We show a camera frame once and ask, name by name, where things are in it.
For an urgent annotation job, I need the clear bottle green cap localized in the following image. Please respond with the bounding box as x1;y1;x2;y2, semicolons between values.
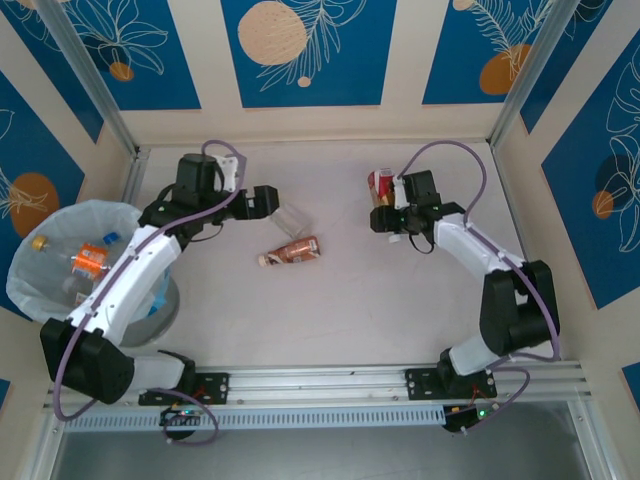
269;206;312;240

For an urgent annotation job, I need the brown label bottle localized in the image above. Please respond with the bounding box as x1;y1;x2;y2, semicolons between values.
258;235;322;268

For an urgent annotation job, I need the orange label bottle gold cap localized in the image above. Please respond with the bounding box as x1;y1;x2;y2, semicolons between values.
31;235;112;282

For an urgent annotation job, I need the bin with white liner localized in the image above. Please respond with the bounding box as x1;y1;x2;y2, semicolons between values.
5;199;182;350

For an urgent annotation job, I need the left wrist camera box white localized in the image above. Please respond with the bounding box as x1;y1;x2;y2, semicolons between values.
213;154;242;195

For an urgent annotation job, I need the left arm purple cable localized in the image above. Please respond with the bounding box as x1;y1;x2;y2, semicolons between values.
52;139;249;446

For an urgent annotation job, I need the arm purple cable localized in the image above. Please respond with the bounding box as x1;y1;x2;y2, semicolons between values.
397;140;563;437
52;139;249;446

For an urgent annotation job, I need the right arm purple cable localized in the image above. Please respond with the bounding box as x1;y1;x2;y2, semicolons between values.
397;140;563;437

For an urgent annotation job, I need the aluminium frame post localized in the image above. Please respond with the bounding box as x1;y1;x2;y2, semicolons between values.
37;0;151;161
487;0;575;149

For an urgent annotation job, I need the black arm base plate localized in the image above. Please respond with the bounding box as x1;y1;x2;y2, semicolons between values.
404;368;499;401
138;372;230;406

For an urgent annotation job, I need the aluminium mounting rail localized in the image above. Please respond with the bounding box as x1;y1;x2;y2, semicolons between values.
44;363;586;410

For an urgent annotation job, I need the grey slotted cable duct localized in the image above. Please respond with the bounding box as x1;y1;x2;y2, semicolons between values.
64;405;447;433

